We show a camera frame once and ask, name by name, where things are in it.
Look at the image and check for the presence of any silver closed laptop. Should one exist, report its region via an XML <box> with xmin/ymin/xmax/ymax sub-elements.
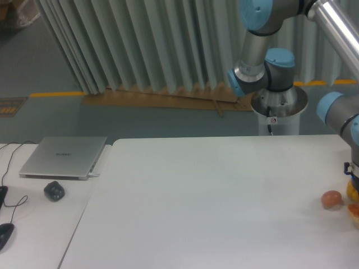
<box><xmin>19</xmin><ymin>136</ymin><xmax>107</xmax><ymax>180</ymax></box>

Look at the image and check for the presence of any yellow toy pepper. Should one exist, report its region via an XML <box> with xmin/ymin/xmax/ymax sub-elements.
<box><xmin>346</xmin><ymin>181</ymin><xmax>359</xmax><ymax>203</ymax></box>

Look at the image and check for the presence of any black keyboard edge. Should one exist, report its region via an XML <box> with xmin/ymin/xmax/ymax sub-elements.
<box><xmin>0</xmin><ymin>186</ymin><xmax>8</xmax><ymax>208</ymax></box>

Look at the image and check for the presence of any black computer mouse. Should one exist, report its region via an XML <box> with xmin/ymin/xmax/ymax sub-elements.
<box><xmin>0</xmin><ymin>223</ymin><xmax>15</xmax><ymax>250</ymax></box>

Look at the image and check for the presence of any orange glazed bread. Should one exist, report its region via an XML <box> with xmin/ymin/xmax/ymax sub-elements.
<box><xmin>347</xmin><ymin>203</ymin><xmax>359</xmax><ymax>224</ymax></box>

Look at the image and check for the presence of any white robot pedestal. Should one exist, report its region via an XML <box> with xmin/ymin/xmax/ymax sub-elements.
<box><xmin>254</xmin><ymin>111</ymin><xmax>301</xmax><ymax>136</ymax></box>

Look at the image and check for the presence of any black pedestal cable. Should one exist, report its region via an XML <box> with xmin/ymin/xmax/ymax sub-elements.
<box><xmin>266</xmin><ymin>106</ymin><xmax>274</xmax><ymax>137</ymax></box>

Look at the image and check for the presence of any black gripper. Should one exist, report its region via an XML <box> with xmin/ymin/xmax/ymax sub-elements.
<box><xmin>344</xmin><ymin>162</ymin><xmax>358</xmax><ymax>191</ymax></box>

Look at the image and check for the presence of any grey folding partition screen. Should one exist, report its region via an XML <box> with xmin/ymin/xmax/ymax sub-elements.
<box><xmin>33</xmin><ymin>0</ymin><xmax>359</xmax><ymax>95</ymax></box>

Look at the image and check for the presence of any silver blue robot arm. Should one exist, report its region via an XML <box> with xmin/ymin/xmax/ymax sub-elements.
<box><xmin>228</xmin><ymin>1</ymin><xmax>358</xmax><ymax>135</ymax></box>

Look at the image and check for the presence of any clear plastic bag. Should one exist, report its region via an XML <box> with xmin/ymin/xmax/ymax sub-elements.
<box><xmin>12</xmin><ymin>0</ymin><xmax>40</xmax><ymax>29</ymax></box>

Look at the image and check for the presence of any black earbud case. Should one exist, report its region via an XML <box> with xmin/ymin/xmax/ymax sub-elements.
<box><xmin>44</xmin><ymin>181</ymin><xmax>65</xmax><ymax>202</ymax></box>

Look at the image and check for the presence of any brown cardboard sheet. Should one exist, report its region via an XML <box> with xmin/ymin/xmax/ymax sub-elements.
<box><xmin>82</xmin><ymin>82</ymin><xmax>252</xmax><ymax>117</ymax></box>

